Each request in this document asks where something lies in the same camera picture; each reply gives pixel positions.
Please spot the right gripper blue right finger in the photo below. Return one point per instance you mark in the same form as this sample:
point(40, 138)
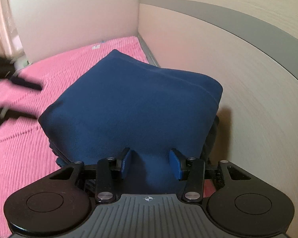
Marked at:
point(176, 160)

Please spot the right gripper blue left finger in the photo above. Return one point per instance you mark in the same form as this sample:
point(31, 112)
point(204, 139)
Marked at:
point(125, 158)

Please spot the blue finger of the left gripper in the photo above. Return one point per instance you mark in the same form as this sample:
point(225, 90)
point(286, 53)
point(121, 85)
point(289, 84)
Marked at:
point(24, 83)

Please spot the navy blue sweatshirt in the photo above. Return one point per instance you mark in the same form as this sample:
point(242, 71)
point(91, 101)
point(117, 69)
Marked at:
point(124, 103)

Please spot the stack of folded dark clothes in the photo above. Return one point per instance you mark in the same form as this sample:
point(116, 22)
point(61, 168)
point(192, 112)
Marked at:
point(205, 153)

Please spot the green small box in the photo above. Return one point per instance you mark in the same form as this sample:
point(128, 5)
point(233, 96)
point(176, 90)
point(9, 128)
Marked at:
point(21, 63)

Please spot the beige curtain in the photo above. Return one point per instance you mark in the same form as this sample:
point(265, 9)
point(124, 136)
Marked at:
point(10, 44)

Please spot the pink bed blanket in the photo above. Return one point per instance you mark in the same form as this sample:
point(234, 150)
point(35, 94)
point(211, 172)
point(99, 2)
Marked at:
point(25, 155)

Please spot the beige wooden headboard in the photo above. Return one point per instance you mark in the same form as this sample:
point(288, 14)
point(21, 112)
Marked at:
point(251, 48)

